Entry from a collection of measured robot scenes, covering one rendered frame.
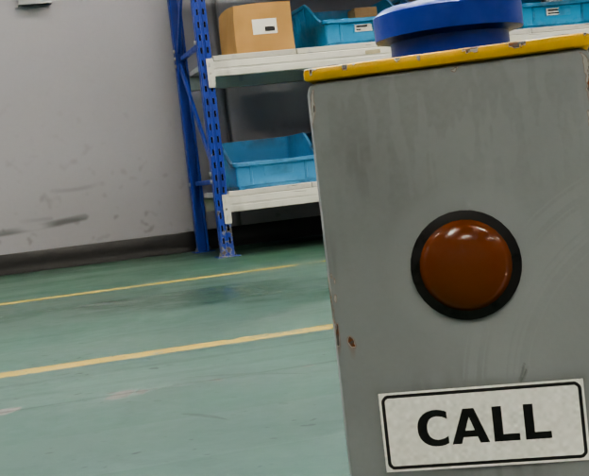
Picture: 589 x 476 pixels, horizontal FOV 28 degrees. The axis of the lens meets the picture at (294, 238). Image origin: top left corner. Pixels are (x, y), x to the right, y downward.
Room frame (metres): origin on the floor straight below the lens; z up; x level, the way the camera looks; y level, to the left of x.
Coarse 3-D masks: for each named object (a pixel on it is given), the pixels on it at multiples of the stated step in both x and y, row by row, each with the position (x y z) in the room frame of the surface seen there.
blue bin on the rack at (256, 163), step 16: (224, 144) 5.20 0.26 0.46; (240, 144) 5.21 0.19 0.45; (256, 144) 5.23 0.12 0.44; (272, 144) 5.25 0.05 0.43; (288, 144) 5.25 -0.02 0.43; (304, 144) 5.00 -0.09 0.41; (224, 160) 4.90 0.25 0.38; (240, 160) 5.21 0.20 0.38; (256, 160) 5.22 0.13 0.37; (272, 160) 4.75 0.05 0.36; (288, 160) 4.76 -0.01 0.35; (304, 160) 4.79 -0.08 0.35; (240, 176) 4.73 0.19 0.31; (256, 176) 4.74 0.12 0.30; (272, 176) 4.76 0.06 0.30; (288, 176) 4.78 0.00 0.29; (304, 176) 4.80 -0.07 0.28
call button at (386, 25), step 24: (432, 0) 0.31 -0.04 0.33; (456, 0) 0.30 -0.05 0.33; (480, 0) 0.30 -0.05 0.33; (504, 0) 0.31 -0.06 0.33; (384, 24) 0.31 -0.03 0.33; (408, 24) 0.31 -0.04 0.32; (432, 24) 0.30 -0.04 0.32; (456, 24) 0.30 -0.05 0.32; (480, 24) 0.30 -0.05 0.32; (504, 24) 0.31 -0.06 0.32; (408, 48) 0.31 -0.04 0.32; (432, 48) 0.31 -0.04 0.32; (456, 48) 0.31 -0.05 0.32
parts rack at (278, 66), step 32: (192, 0) 4.66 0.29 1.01; (512, 32) 4.98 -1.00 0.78; (544, 32) 5.01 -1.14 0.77; (576, 32) 5.05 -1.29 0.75; (224, 64) 4.67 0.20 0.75; (256, 64) 4.71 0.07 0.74; (288, 64) 4.74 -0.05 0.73; (320, 64) 4.77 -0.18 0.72; (192, 96) 5.03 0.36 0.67; (192, 128) 5.22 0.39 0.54; (192, 160) 5.21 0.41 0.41; (192, 192) 5.19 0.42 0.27; (224, 192) 4.67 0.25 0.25; (256, 192) 4.70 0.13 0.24; (288, 192) 4.72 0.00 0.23; (224, 224) 4.66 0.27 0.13; (224, 256) 4.65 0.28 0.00
